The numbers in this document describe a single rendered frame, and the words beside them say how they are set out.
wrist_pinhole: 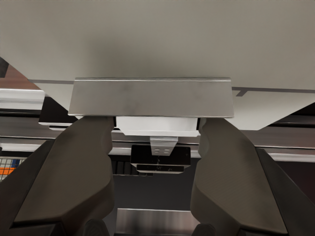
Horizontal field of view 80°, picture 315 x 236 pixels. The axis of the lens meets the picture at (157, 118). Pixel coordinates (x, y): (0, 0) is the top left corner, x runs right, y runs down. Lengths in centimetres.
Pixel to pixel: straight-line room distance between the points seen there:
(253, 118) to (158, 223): 13
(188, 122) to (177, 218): 9
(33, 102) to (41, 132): 25
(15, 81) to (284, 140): 51
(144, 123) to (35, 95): 12
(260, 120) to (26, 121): 49
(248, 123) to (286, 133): 35
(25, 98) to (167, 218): 20
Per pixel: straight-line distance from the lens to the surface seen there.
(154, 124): 18
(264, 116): 18
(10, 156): 73
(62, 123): 22
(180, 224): 21
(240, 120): 18
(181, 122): 17
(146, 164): 38
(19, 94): 25
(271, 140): 51
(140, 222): 21
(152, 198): 71
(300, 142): 55
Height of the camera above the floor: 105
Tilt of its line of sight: 18 degrees down
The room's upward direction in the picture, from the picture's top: 178 degrees counter-clockwise
